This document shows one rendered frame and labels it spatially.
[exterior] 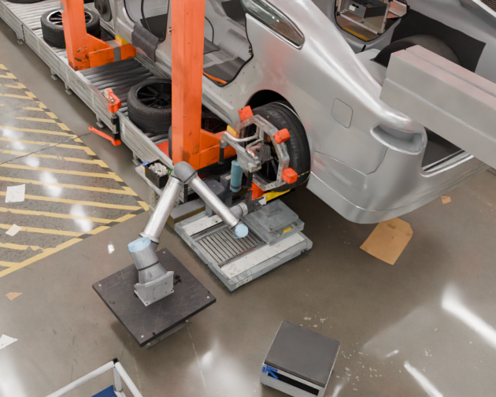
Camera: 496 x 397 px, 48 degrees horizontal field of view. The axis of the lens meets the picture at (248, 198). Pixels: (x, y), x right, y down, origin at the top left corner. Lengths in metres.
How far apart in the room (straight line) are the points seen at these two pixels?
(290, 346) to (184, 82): 1.90
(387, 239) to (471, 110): 3.96
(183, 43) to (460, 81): 2.94
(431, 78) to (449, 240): 4.15
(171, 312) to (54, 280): 1.07
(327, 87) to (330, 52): 0.22
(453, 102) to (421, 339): 3.39
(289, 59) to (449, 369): 2.38
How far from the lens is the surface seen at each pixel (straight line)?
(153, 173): 4.42
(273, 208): 4.60
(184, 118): 4.15
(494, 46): 4.96
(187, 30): 3.84
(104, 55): 5.97
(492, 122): 1.04
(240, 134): 4.29
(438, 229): 5.26
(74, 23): 5.71
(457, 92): 1.07
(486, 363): 4.43
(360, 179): 3.66
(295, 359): 3.58
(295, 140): 3.96
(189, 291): 3.89
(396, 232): 5.06
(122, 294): 3.90
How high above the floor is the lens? 3.28
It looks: 40 degrees down
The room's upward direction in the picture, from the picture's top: 6 degrees clockwise
